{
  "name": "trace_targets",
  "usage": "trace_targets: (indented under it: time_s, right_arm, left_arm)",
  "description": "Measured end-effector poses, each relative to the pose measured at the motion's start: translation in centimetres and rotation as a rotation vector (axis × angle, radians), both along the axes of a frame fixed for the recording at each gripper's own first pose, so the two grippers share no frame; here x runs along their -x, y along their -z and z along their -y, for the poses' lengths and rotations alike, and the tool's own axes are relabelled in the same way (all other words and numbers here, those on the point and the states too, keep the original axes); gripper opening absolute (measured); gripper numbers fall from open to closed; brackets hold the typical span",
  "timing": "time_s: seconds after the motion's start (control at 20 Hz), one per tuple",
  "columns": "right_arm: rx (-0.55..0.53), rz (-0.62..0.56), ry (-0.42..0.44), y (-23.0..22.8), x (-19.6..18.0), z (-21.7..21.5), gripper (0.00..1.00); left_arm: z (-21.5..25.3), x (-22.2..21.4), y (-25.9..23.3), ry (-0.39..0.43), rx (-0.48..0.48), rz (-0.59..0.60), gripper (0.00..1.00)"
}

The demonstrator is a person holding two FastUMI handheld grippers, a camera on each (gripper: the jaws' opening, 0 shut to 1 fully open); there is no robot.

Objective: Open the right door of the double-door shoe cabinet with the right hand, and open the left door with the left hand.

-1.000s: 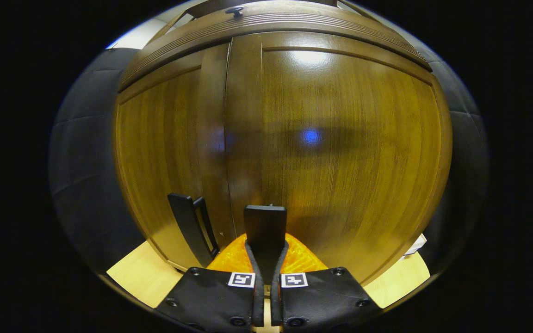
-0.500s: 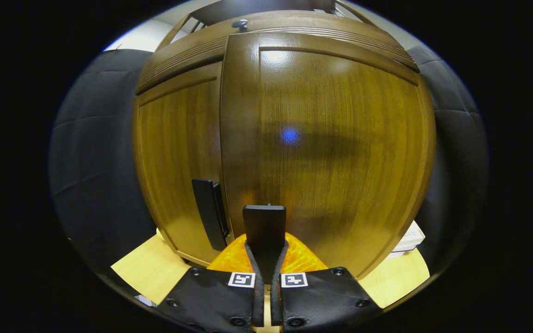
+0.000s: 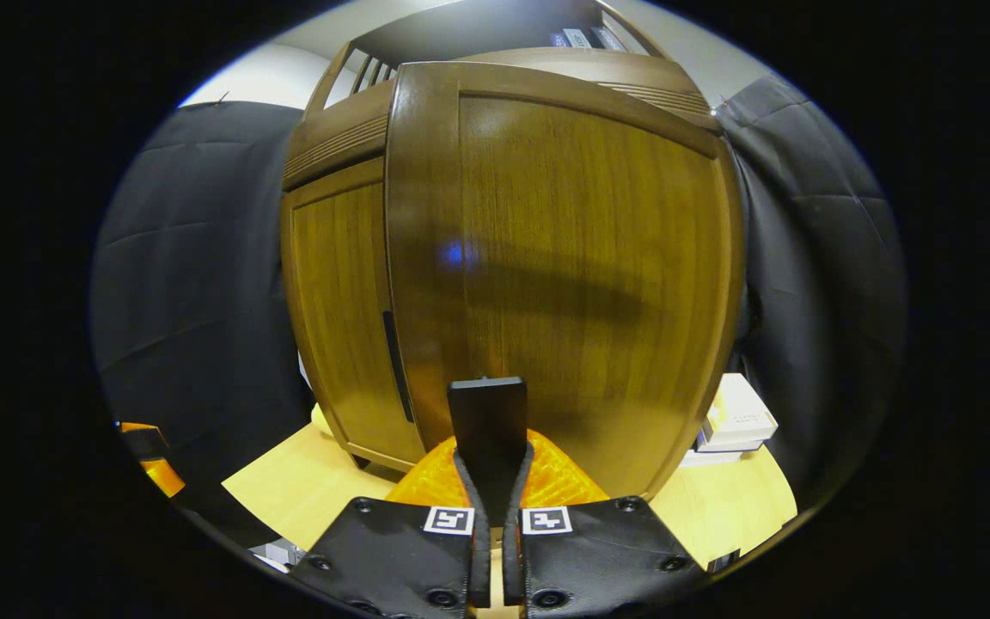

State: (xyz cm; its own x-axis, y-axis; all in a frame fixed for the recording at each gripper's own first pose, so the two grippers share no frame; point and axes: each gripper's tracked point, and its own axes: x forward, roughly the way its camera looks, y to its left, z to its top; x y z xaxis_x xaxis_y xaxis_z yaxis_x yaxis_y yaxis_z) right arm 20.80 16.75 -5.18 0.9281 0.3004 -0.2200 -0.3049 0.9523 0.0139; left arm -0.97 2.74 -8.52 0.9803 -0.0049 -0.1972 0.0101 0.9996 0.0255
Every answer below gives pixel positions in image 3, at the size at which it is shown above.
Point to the wooden double-door shoe cabinet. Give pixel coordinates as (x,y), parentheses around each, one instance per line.
(478,26)

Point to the pale yellow object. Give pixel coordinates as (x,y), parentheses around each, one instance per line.
(321,419)

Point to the flat white box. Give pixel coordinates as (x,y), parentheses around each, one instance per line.
(710,457)

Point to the white cardboard box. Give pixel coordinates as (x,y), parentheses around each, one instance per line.
(740,417)

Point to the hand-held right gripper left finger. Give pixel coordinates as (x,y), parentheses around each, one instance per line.
(479,559)

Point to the black backdrop cloth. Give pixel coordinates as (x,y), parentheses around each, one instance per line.
(194,258)

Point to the wooden shoe cabinet door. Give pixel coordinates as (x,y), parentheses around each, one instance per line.
(340,284)
(564,215)

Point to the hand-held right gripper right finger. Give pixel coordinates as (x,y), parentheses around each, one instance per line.
(512,559)

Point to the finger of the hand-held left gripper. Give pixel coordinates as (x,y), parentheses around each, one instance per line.
(147,443)
(167,477)

